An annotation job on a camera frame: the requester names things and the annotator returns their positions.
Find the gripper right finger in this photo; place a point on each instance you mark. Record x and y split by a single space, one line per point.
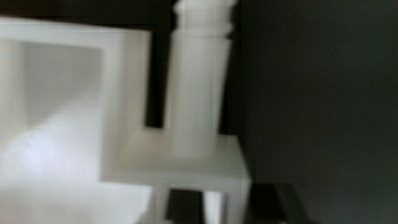
276 207

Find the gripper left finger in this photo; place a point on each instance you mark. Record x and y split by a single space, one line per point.
185 207

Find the white chair seat piece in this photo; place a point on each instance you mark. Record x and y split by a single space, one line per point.
89 165

